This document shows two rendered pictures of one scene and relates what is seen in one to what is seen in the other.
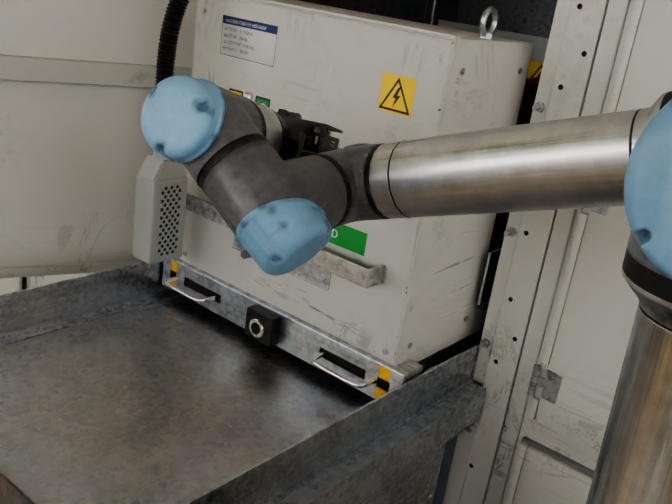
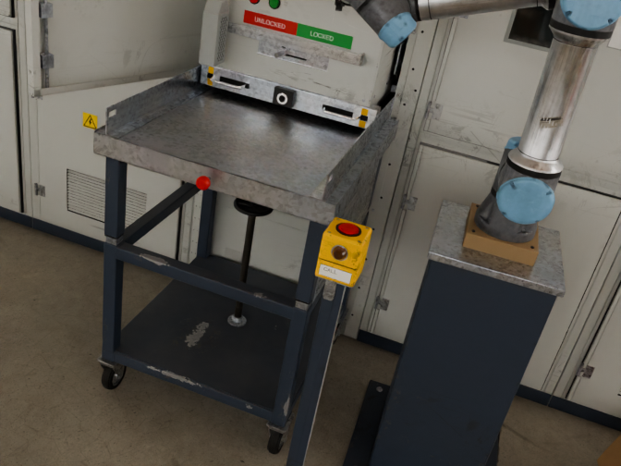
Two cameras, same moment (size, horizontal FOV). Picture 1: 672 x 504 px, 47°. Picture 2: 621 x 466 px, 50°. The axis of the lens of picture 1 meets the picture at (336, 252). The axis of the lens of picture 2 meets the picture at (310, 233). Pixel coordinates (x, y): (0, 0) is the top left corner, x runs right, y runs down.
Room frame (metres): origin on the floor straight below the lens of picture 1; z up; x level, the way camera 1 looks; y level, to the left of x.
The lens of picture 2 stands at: (-0.62, 0.70, 1.50)
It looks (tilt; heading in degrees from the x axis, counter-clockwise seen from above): 29 degrees down; 336
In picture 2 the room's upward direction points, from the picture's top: 11 degrees clockwise
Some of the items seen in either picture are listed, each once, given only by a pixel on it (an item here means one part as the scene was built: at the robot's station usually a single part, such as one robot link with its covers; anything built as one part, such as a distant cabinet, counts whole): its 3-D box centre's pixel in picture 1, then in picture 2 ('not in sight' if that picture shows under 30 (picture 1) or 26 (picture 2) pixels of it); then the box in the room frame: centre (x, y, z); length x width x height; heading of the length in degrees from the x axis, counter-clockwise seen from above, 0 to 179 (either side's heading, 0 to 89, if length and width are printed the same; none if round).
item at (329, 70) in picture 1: (289, 174); (300, 6); (1.15, 0.09, 1.15); 0.48 x 0.01 x 0.48; 53
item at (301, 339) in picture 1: (277, 320); (287, 94); (1.16, 0.08, 0.90); 0.54 x 0.05 x 0.06; 53
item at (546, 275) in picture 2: not in sight; (497, 243); (0.57, -0.33, 0.74); 0.32 x 0.32 x 0.02; 56
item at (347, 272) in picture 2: not in sight; (343, 251); (0.38, 0.19, 0.85); 0.08 x 0.08 x 0.10; 53
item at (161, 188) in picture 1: (162, 208); (214, 31); (1.22, 0.30, 1.04); 0.08 x 0.05 x 0.17; 143
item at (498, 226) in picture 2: not in sight; (510, 209); (0.57, -0.33, 0.84); 0.15 x 0.15 x 0.10
